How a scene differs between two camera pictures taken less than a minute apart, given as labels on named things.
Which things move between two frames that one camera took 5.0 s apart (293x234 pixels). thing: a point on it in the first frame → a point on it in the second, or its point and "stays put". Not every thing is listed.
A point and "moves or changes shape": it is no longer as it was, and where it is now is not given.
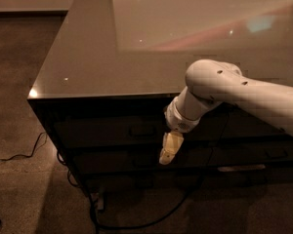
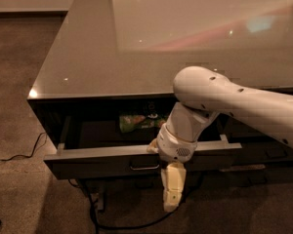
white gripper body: x=180 y=121 → x=175 y=148
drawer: x=142 y=130 moves or changes shape
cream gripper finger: x=172 y=142 → x=173 y=181
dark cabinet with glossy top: x=119 y=58 stays put
